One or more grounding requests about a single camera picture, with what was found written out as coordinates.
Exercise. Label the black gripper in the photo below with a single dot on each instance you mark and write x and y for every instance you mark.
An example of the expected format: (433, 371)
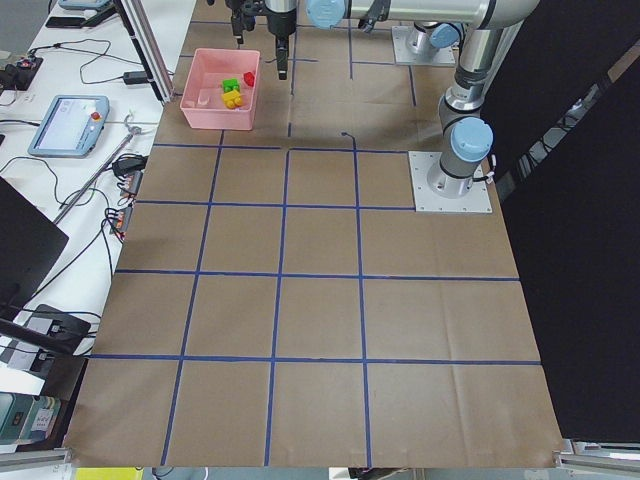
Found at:
(280, 21)

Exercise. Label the red toy block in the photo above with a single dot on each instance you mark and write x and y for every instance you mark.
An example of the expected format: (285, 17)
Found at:
(249, 79)

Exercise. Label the green toy block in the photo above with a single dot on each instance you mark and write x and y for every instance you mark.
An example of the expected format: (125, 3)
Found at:
(230, 84)

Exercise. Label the yellow toy block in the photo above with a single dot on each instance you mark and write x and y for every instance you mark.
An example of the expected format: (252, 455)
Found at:
(232, 99)

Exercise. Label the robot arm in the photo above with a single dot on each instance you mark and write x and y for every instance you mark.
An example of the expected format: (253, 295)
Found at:
(467, 139)
(281, 17)

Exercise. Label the pink plastic box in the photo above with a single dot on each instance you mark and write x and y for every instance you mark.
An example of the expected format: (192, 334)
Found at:
(201, 101)

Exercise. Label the black power adapter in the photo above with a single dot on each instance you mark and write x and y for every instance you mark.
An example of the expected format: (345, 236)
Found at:
(134, 77)

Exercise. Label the metal rod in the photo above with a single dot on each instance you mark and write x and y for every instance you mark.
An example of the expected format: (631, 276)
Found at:
(132, 132)

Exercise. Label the teach pendant tablet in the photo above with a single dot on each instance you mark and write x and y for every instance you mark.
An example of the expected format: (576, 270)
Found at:
(71, 127)

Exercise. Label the black monitor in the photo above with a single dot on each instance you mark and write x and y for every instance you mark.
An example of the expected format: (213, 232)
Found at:
(30, 246)

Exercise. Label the black stand base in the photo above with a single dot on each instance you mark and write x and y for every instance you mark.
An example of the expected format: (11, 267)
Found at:
(49, 330)

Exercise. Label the aluminium frame post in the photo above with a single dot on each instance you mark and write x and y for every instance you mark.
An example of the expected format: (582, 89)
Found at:
(140, 32)

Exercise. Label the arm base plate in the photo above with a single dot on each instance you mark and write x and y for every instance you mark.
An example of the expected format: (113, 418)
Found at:
(436, 192)
(413, 47)

